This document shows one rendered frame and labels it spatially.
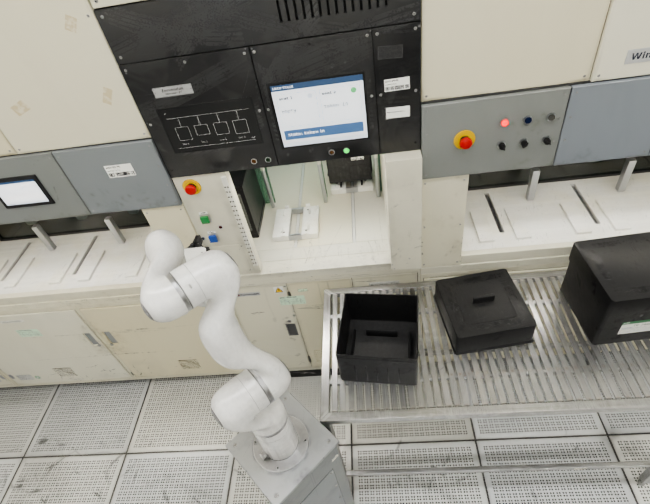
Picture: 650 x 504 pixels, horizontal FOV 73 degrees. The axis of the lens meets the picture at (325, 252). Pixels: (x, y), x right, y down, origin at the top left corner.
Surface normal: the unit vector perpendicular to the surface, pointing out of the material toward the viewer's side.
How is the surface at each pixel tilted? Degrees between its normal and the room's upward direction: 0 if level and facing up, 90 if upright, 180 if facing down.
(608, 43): 90
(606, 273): 0
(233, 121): 90
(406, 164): 90
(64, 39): 90
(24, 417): 0
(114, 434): 0
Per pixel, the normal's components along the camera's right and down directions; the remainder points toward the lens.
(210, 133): -0.02, 0.70
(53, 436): -0.15, -0.71
